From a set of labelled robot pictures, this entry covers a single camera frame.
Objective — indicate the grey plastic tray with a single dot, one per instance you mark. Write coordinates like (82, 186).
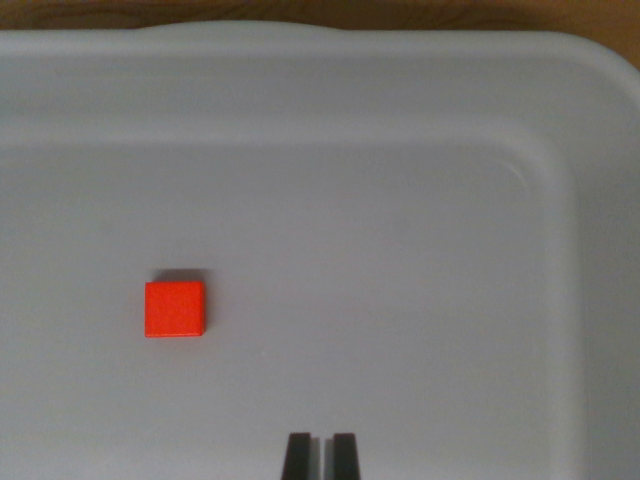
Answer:
(350, 200)

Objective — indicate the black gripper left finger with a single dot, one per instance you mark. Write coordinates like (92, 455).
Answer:
(298, 457)

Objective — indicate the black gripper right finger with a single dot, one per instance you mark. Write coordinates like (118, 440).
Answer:
(345, 457)

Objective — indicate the red square block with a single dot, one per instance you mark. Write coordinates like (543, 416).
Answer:
(174, 309)

